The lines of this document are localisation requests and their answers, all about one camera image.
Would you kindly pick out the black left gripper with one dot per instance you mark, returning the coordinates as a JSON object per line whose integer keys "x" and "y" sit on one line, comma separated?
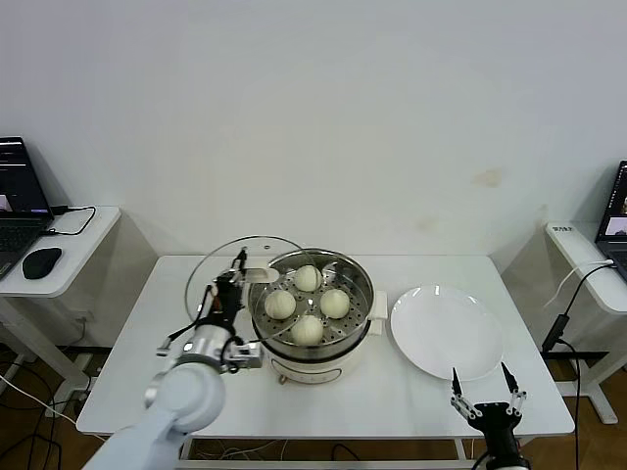
{"x": 227, "y": 298}

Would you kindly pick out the white wall socket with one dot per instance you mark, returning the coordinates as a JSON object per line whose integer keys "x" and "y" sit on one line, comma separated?
{"x": 81, "y": 320}

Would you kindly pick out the white round plate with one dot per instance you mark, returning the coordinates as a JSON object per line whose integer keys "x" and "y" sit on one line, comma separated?
{"x": 441, "y": 333}

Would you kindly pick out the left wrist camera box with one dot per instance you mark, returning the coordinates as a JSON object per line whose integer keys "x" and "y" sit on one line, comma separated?
{"x": 247, "y": 355}

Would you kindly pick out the round glass pot lid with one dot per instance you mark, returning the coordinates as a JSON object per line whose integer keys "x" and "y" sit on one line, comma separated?
{"x": 259, "y": 275}

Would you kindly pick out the black computer mouse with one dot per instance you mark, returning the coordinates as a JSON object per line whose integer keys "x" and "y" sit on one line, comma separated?
{"x": 43, "y": 263}

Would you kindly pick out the white electric cooker base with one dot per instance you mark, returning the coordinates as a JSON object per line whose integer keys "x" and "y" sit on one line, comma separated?
{"x": 313, "y": 367}

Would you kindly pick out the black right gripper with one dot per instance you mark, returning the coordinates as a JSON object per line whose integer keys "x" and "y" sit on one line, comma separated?
{"x": 497, "y": 418}

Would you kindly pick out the small white label sticker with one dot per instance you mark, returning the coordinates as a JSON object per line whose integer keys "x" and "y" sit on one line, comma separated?
{"x": 562, "y": 228}

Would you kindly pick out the white side table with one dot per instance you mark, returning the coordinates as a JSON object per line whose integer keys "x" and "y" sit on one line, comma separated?
{"x": 578, "y": 249}
{"x": 83, "y": 254}

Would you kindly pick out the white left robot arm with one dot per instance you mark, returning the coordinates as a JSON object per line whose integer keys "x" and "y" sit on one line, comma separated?
{"x": 191, "y": 396}

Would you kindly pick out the white steamed baozi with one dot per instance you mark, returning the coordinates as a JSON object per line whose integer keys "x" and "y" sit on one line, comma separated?
{"x": 334, "y": 303}
{"x": 280, "y": 304}
{"x": 307, "y": 329}
{"x": 308, "y": 278}

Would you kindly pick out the stainless steel steamer basket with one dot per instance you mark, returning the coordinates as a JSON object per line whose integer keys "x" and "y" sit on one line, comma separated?
{"x": 361, "y": 298}

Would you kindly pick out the black laptop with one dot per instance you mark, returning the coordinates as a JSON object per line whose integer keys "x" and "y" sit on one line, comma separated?
{"x": 19, "y": 196}
{"x": 614, "y": 245}

